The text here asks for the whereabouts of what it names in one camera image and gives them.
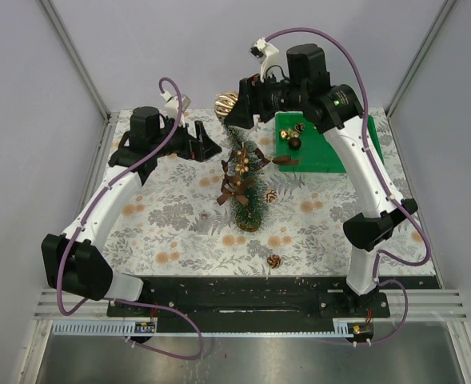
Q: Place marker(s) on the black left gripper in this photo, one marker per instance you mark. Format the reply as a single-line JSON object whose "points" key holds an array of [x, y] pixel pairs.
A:
{"points": [[200, 148]]}

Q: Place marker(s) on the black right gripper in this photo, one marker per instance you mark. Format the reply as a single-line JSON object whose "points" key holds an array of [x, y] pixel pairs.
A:
{"points": [[251, 94]]}

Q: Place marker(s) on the brown ribbon gold berries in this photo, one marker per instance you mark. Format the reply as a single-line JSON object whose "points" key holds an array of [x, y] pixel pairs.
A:
{"points": [[236, 179]]}

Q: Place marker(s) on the small green christmas tree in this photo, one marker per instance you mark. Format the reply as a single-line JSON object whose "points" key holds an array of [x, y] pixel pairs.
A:
{"points": [[248, 218]]}

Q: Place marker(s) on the pine cone front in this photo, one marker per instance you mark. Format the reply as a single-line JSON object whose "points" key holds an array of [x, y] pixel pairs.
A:
{"points": [[274, 261]]}

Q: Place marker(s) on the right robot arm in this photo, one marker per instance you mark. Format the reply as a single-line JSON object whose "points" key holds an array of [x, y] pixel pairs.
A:
{"points": [[336, 114]]}

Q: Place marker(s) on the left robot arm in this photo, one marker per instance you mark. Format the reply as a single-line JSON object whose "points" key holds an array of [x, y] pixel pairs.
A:
{"points": [[73, 259]]}

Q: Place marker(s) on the gold ribbed ornament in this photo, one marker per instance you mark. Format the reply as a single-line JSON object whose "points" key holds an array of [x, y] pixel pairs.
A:
{"points": [[286, 134]]}

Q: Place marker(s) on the frosted pine cone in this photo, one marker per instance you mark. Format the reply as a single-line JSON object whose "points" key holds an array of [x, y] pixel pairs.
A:
{"points": [[299, 127]]}

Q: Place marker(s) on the green plastic tray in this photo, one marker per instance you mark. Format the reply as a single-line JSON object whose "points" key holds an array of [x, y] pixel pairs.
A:
{"points": [[315, 155]]}

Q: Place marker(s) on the dark brown bauble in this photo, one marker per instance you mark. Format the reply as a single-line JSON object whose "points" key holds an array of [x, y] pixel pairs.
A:
{"points": [[294, 143]]}

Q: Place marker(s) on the floral paper mat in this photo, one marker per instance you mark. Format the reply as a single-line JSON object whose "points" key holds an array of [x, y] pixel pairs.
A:
{"points": [[157, 231]]}

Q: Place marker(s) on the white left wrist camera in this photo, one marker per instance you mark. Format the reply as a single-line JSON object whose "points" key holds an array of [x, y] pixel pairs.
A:
{"points": [[171, 106]]}

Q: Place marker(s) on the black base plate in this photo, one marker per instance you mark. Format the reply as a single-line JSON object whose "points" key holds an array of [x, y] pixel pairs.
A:
{"points": [[252, 305]]}

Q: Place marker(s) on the white slotted cable duct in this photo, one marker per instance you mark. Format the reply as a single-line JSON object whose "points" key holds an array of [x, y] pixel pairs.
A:
{"points": [[109, 328]]}

